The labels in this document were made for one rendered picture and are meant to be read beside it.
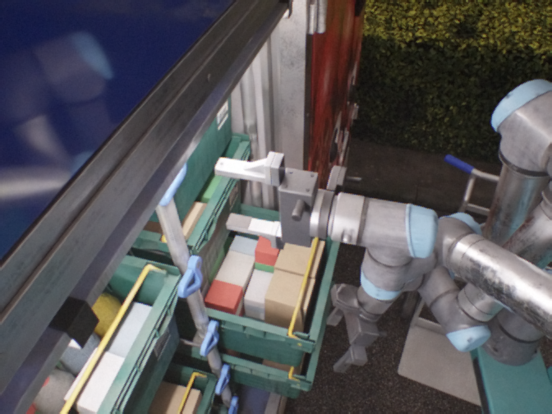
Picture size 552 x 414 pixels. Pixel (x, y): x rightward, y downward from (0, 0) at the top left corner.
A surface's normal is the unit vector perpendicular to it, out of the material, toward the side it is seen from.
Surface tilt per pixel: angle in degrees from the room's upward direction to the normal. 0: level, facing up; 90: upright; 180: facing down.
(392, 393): 0
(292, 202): 93
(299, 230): 93
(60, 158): 90
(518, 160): 99
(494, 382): 0
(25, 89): 90
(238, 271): 2
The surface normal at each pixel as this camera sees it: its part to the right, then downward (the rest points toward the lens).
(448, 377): -0.03, -0.69
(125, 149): 0.96, 0.18
